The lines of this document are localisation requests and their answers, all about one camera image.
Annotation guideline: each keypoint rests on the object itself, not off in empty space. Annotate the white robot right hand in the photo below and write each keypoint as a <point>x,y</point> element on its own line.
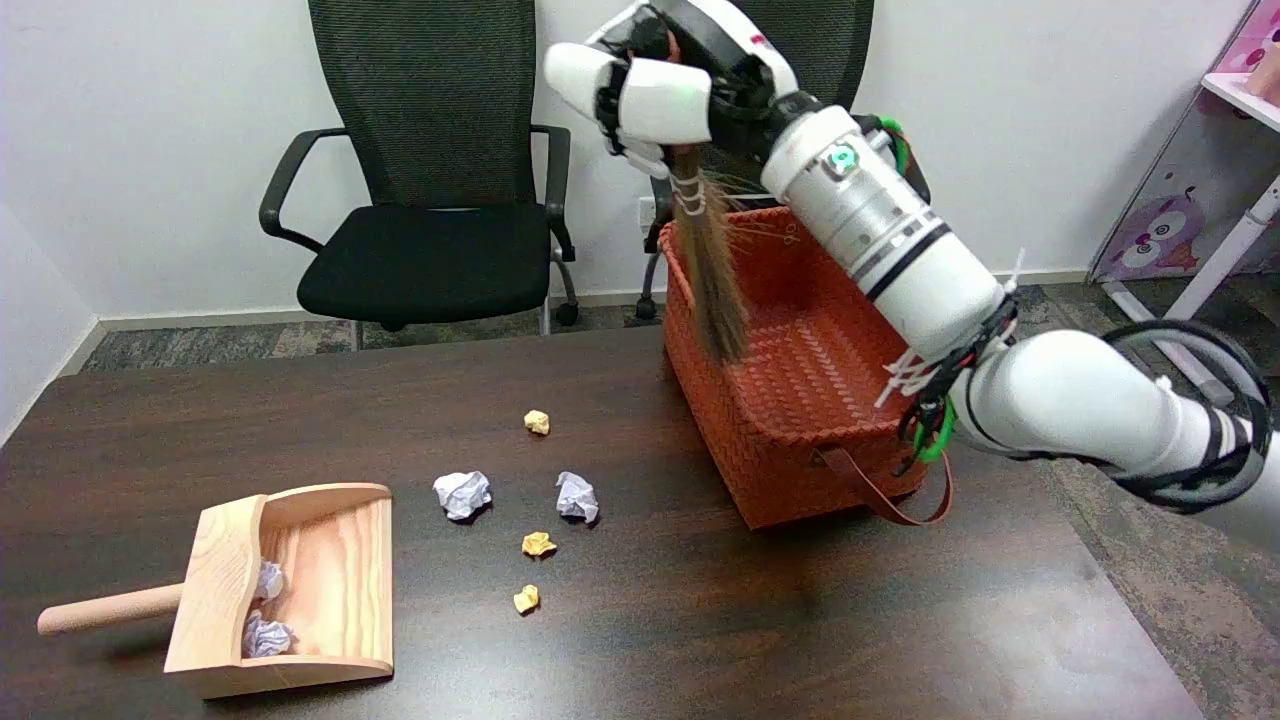
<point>665,100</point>

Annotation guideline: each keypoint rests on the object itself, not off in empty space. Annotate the small brown straw broom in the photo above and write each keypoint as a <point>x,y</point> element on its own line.
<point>715,290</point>

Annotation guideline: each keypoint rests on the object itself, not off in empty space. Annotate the yellow paper ball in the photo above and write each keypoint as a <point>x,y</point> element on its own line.
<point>538,544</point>
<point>526,598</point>
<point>537,422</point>

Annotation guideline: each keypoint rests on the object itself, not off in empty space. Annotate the white paper ball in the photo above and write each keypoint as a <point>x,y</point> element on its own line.
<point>577,497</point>
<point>266,636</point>
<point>462,494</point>
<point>268,580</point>

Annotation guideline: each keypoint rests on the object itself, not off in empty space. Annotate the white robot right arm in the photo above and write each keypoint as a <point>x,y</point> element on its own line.
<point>900,240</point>

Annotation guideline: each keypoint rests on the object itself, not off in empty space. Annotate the wooden dustpan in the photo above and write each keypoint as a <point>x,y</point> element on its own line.
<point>340,560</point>

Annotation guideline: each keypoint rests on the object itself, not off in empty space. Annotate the black mesh office chair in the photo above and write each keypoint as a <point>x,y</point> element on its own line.
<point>430,260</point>
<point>830,50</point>

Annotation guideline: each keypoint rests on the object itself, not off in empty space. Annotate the red woven basket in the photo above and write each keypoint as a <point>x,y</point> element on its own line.
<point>800,370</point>

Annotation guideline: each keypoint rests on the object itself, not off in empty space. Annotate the white zip tie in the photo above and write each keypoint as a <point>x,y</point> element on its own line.
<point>1016,270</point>

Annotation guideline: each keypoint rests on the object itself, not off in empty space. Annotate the white desk leg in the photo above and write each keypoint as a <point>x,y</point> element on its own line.
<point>1235,245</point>

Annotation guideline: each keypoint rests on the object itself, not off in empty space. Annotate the white wall socket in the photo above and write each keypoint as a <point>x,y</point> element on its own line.
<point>647,213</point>

